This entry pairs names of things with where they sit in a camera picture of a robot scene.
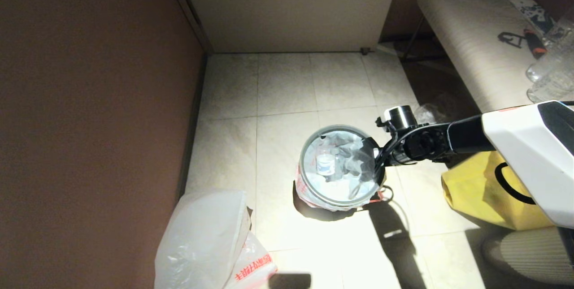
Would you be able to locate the used red-printed trash bag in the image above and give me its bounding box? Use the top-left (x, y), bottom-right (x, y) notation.
top-left (295, 128), bottom-right (387, 212)

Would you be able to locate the black bin rim ring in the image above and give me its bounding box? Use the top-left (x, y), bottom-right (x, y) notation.
top-left (299, 125), bottom-right (386, 210)

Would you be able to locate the crumpled clear plastic bag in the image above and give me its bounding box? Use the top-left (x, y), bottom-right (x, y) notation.
top-left (413, 103), bottom-right (449, 125)

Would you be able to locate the yellow shopping bag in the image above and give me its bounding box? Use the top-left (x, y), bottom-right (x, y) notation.
top-left (442, 150), bottom-right (557, 231)

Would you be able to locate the new white plastic bag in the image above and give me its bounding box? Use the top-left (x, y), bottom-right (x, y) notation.
top-left (155, 190), bottom-right (278, 289)

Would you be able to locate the clear discarded water bottle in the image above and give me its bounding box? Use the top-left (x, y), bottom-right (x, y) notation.
top-left (316, 148), bottom-right (338, 177)

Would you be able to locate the black metal table leg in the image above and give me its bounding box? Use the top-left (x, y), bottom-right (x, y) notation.
top-left (400, 15), bottom-right (427, 62)

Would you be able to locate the beige wood-grain table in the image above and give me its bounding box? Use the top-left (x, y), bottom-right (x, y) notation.
top-left (417, 0), bottom-right (574, 112)

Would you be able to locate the black clip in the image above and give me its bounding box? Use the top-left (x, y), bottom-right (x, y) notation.
top-left (498, 32), bottom-right (523, 49)

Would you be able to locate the clear plastic bottle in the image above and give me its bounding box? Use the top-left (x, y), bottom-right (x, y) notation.
top-left (527, 63), bottom-right (574, 104)
top-left (543, 9), bottom-right (574, 47)
top-left (526, 25), bottom-right (574, 83)

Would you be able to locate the dark robot chest edge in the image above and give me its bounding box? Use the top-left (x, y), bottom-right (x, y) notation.
top-left (268, 273), bottom-right (311, 289)

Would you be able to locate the red black hand tool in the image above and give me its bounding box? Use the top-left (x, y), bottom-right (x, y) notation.
top-left (524, 28), bottom-right (548, 59)

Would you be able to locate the beige ribbed cushion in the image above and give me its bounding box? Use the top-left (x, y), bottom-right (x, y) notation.
top-left (482, 226), bottom-right (574, 286)

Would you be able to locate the white cabinet panel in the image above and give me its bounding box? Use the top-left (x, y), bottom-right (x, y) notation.
top-left (175, 0), bottom-right (403, 53)

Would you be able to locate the blue white printed paper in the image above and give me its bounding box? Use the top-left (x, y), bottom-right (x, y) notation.
top-left (510, 0), bottom-right (559, 34)

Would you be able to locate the thin black right camera cable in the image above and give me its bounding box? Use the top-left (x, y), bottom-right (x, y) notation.
top-left (374, 125), bottom-right (420, 181)

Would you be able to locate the black cylindrical right wrist camera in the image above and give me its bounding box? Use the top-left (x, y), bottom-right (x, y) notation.
top-left (376, 105), bottom-right (418, 132)

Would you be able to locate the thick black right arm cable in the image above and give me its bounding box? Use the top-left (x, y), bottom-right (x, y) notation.
top-left (495, 162), bottom-right (536, 204)

